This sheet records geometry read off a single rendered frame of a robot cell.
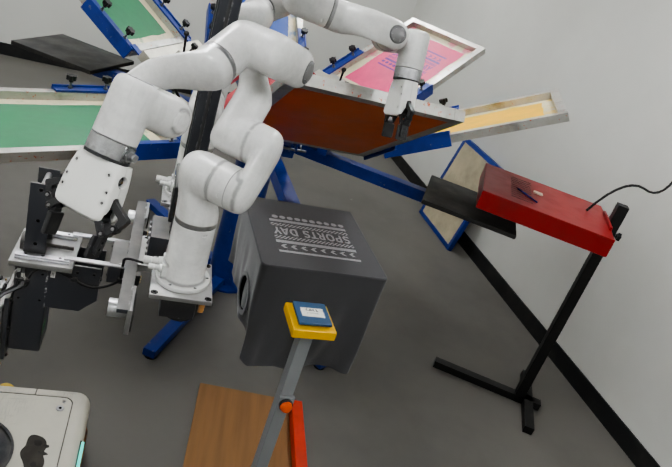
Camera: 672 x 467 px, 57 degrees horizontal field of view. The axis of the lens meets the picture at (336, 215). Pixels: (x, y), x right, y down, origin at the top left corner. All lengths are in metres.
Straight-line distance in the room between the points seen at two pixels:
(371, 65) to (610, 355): 2.15
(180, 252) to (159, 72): 0.41
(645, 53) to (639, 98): 0.26
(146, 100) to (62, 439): 1.45
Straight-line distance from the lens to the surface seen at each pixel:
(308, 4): 1.67
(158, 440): 2.68
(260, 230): 2.18
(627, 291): 3.78
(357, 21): 1.66
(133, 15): 3.53
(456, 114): 2.01
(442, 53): 3.98
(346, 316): 2.20
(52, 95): 2.92
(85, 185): 1.07
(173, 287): 1.44
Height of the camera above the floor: 1.96
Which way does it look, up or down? 24 degrees down
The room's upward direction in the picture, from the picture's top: 19 degrees clockwise
